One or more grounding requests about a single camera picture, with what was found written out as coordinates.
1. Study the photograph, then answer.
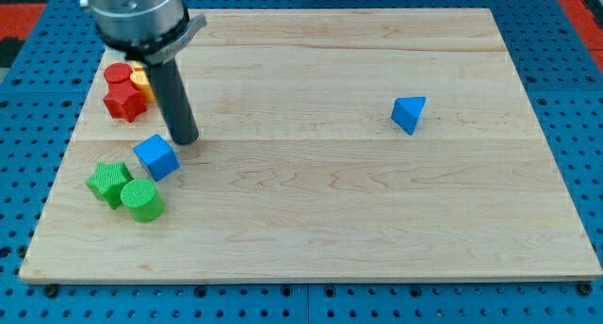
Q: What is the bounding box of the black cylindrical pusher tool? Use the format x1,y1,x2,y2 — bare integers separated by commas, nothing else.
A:
146,59,199,145

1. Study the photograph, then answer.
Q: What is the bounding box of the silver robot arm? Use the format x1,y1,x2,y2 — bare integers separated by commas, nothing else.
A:
80,0,207,145

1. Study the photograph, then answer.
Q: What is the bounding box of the blue cube block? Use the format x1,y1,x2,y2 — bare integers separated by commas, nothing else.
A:
134,135,180,181

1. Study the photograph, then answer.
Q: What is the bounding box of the blue triangle block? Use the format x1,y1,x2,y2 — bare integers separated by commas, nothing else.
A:
391,96,427,136

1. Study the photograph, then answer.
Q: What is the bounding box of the yellow block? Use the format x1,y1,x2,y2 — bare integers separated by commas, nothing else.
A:
130,61,156,103

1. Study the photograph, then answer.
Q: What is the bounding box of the red star block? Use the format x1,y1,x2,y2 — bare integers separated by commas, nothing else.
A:
103,83,147,122

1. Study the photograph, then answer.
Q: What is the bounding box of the red cylinder block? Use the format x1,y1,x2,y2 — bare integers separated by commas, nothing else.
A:
103,62,133,85

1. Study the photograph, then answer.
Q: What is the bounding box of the green star block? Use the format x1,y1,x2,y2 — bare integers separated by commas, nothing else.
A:
85,161,132,209

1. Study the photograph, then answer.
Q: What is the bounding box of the green cylinder block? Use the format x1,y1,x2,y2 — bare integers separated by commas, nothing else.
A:
121,179,165,223

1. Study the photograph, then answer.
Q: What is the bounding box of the wooden board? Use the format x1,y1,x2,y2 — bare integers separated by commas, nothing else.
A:
20,8,602,284

